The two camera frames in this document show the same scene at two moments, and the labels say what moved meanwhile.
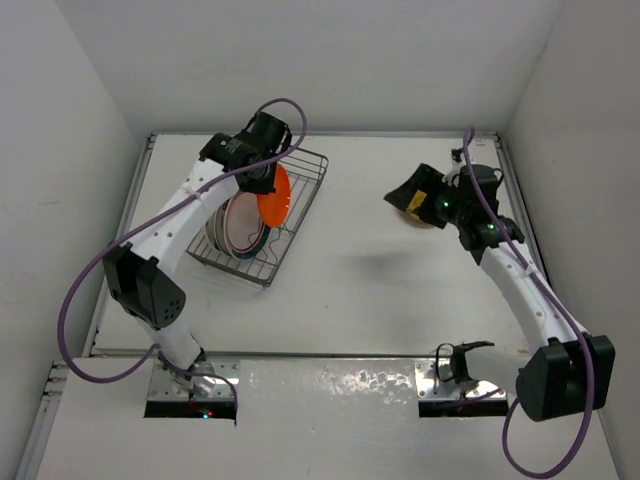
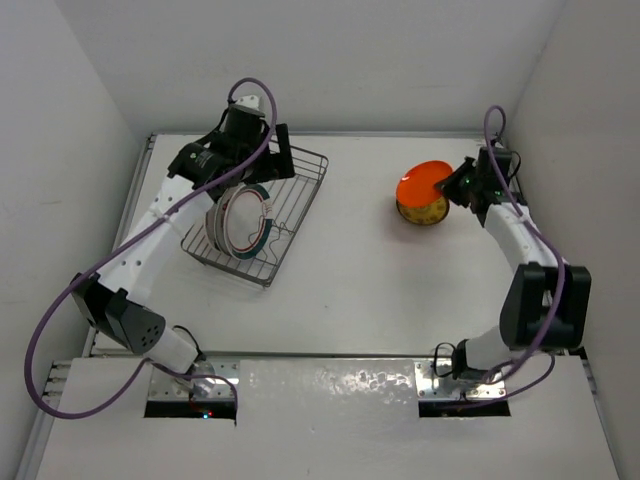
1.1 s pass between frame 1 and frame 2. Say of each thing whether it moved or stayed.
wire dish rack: stayed
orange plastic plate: moved
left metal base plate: stayed
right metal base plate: stayed
